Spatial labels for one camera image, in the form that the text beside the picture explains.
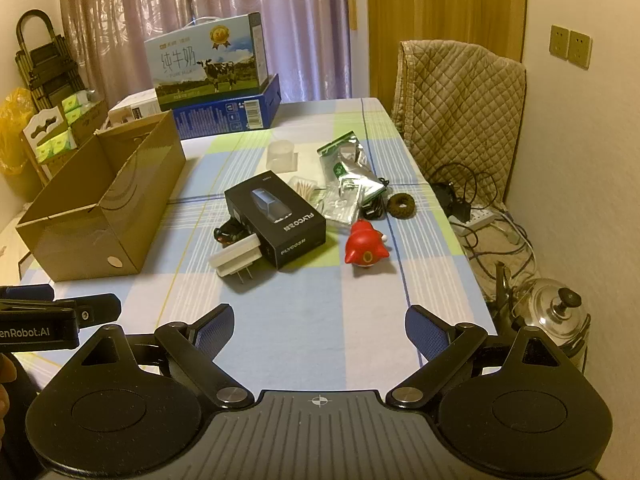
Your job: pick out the flat blue box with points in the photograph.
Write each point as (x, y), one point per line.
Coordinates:
(220, 119)

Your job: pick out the mauve curtain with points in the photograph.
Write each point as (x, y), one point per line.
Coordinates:
(125, 10)

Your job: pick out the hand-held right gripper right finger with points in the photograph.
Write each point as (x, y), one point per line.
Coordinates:
(424, 334)

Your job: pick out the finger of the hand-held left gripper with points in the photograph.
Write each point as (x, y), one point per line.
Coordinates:
(100, 307)
(27, 291)

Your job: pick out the cotton swab packet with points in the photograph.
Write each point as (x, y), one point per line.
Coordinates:
(305, 187)

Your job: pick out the silver foil bag green label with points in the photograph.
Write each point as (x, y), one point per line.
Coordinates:
(357, 182)

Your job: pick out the black folding rack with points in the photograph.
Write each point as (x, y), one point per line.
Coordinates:
(45, 65)

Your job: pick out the wooden door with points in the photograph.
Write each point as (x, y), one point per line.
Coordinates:
(440, 5)

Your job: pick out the black shaver box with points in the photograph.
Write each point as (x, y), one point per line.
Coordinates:
(280, 220)

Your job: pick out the quilted beige chair cover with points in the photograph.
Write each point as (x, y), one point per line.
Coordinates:
(460, 110)

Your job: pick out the small black toy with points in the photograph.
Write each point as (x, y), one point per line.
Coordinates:
(227, 232)

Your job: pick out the red toy figure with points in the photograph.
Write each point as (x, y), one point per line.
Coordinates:
(365, 242)

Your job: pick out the white charger plug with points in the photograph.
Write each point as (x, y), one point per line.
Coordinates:
(232, 260)

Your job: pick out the cow print milk carton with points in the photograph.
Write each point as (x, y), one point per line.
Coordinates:
(200, 67)

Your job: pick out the brown cardboard box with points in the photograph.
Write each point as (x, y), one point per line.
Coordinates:
(125, 220)

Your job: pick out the white appliance box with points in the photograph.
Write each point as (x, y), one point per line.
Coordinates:
(132, 107)

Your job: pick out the yellow plastic bag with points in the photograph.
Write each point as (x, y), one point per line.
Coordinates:
(12, 130)

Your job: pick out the clear plastic cup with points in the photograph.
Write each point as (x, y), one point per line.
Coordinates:
(282, 157)

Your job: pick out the person's left hand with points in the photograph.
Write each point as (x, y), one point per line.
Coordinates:
(6, 372)

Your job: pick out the white power strip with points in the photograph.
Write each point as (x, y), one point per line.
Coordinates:
(475, 220)

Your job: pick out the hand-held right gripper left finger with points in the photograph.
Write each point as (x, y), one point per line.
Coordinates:
(217, 332)

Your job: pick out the stainless steel kettle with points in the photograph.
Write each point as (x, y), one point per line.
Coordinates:
(555, 320)

